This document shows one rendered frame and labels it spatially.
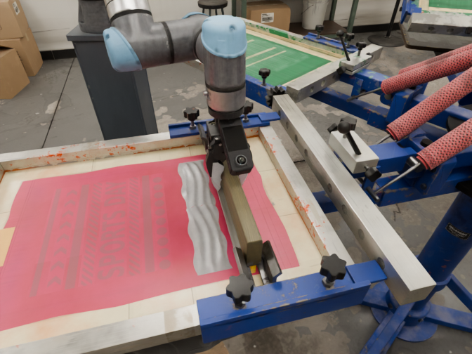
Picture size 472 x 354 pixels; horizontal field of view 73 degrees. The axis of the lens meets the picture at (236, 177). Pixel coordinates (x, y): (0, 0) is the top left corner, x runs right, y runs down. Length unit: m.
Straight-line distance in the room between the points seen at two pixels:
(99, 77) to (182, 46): 0.60
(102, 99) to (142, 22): 0.63
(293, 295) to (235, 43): 0.43
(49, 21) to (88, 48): 3.45
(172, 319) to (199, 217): 0.25
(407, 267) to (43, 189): 0.83
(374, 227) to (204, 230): 0.35
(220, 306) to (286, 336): 1.09
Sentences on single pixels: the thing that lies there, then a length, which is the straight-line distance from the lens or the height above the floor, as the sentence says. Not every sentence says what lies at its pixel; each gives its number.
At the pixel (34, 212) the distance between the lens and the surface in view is 0.89.
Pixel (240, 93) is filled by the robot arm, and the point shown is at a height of 1.24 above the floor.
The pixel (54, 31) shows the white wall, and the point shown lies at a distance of 4.63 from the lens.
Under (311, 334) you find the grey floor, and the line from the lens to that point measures 1.68.
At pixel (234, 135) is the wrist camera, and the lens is 0.63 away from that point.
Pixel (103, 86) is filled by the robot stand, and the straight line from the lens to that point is 1.21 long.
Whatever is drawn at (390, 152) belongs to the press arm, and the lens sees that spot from 0.88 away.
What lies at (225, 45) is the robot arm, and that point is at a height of 1.33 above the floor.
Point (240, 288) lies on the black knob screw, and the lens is 0.52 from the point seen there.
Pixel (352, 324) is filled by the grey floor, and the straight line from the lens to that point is 1.75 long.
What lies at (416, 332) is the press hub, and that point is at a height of 0.01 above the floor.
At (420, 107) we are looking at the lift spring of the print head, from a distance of 0.95.
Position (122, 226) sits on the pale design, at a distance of 0.77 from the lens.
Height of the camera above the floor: 1.52
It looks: 41 degrees down
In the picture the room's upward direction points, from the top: straight up
